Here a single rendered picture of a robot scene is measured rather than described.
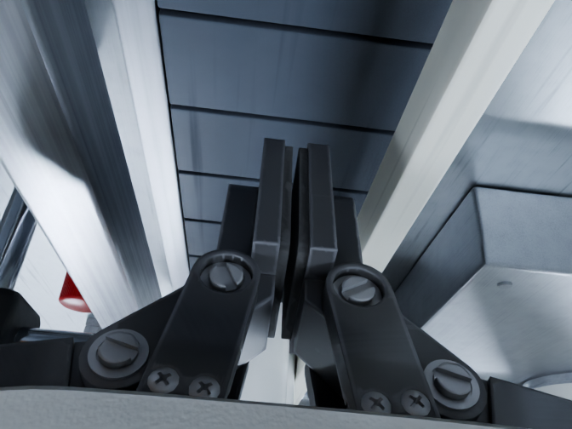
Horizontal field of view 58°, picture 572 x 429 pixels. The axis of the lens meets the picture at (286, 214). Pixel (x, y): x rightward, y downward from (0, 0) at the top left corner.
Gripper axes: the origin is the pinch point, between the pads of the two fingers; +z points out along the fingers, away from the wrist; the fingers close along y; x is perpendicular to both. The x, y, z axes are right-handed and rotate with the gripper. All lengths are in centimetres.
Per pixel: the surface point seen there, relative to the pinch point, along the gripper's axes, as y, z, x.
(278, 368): 1.4, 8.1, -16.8
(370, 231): 3.1, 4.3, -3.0
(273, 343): 1.0, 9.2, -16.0
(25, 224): -9.1, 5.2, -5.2
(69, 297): -14.1, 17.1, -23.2
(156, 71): -4.5, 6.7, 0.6
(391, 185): 3.1, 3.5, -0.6
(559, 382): 24.8, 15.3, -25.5
